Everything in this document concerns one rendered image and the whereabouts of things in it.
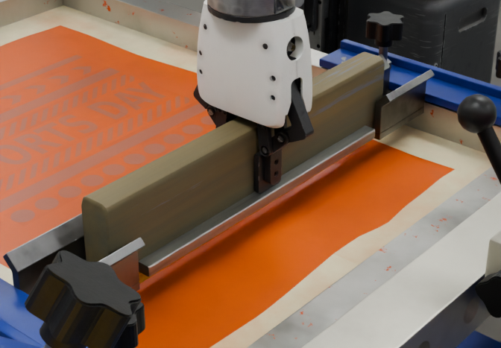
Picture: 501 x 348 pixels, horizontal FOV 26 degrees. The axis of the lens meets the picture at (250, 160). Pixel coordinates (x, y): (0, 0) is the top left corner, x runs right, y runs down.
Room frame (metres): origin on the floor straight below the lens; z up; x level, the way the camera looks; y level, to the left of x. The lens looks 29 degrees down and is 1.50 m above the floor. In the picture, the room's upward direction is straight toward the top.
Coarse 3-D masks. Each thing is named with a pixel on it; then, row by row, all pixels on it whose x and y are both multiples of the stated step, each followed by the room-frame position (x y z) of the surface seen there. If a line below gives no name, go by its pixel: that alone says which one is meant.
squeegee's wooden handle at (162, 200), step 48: (336, 96) 0.94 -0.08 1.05; (192, 144) 0.82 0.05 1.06; (240, 144) 0.83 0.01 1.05; (288, 144) 0.88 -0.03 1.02; (96, 192) 0.74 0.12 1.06; (144, 192) 0.75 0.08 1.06; (192, 192) 0.79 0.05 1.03; (240, 192) 0.83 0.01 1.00; (96, 240) 0.72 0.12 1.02; (144, 240) 0.74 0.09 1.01
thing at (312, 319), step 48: (0, 0) 1.35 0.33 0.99; (48, 0) 1.41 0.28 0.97; (96, 0) 1.38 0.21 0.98; (144, 0) 1.35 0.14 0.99; (192, 48) 1.27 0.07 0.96; (480, 144) 1.00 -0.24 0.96; (480, 192) 0.85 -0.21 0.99; (432, 240) 0.78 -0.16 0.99; (336, 288) 0.70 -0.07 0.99; (288, 336) 0.64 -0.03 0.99
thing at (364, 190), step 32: (64, 32) 1.33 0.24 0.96; (0, 64) 1.22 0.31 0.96; (32, 64) 1.22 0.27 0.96; (128, 64) 1.22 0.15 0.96; (160, 64) 1.22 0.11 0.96; (192, 96) 1.13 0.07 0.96; (352, 160) 0.98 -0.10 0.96; (384, 160) 0.98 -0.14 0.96; (416, 160) 0.98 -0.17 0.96; (288, 192) 0.91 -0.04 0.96; (320, 192) 0.91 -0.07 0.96; (352, 192) 0.91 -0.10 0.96; (384, 192) 0.91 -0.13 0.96; (416, 192) 0.91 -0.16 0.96; (288, 224) 0.86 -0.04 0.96; (320, 224) 0.86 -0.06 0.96; (352, 224) 0.86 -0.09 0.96
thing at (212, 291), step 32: (0, 224) 0.86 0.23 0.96; (32, 224) 0.86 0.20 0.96; (256, 224) 0.86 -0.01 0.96; (0, 256) 0.80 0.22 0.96; (192, 256) 0.80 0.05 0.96; (224, 256) 0.80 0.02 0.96; (256, 256) 0.80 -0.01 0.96; (288, 256) 0.80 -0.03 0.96; (320, 256) 0.80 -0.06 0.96; (160, 288) 0.75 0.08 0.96; (192, 288) 0.75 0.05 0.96; (224, 288) 0.75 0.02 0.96; (256, 288) 0.75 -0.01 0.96; (288, 288) 0.75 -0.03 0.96; (160, 320) 0.71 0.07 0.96; (192, 320) 0.71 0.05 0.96; (224, 320) 0.71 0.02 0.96
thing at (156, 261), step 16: (368, 128) 0.97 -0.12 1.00; (336, 144) 0.94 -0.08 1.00; (352, 144) 0.94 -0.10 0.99; (320, 160) 0.91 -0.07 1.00; (336, 160) 0.92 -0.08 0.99; (288, 176) 0.88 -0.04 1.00; (304, 176) 0.88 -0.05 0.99; (256, 192) 0.85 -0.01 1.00; (272, 192) 0.85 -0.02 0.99; (240, 208) 0.82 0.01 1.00; (256, 208) 0.83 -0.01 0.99; (208, 224) 0.79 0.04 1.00; (224, 224) 0.80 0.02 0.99; (176, 240) 0.77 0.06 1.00; (192, 240) 0.77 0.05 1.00; (208, 240) 0.78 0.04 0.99; (160, 256) 0.74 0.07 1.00; (176, 256) 0.75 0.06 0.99; (144, 272) 0.73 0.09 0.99
